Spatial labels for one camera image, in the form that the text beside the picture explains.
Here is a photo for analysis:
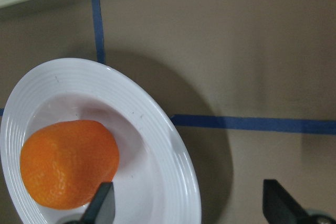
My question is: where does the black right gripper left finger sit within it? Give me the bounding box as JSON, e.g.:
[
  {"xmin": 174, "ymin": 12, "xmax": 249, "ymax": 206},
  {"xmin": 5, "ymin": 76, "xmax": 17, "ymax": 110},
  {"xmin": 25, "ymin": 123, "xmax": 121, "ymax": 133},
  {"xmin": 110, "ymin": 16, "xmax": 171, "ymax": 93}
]
[{"xmin": 80, "ymin": 182, "xmax": 116, "ymax": 224}]

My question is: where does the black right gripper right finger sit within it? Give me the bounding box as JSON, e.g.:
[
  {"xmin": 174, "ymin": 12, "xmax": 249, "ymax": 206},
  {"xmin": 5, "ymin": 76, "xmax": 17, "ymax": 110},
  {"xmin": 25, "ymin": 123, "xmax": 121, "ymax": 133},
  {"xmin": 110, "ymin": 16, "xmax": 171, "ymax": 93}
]
[{"xmin": 262, "ymin": 179, "xmax": 310, "ymax": 223}]

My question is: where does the orange fruit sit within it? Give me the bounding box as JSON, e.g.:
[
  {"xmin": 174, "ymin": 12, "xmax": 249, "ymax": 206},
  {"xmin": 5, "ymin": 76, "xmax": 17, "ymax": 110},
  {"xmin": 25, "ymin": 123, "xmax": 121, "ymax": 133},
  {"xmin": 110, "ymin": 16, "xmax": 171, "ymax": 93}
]
[{"xmin": 20, "ymin": 120, "xmax": 120, "ymax": 210}]

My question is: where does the white round plate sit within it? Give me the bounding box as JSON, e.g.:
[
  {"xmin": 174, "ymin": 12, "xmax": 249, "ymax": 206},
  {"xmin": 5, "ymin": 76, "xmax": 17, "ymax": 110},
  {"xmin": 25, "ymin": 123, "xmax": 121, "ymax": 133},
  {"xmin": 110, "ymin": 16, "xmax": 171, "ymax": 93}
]
[{"xmin": 1, "ymin": 58, "xmax": 202, "ymax": 223}]

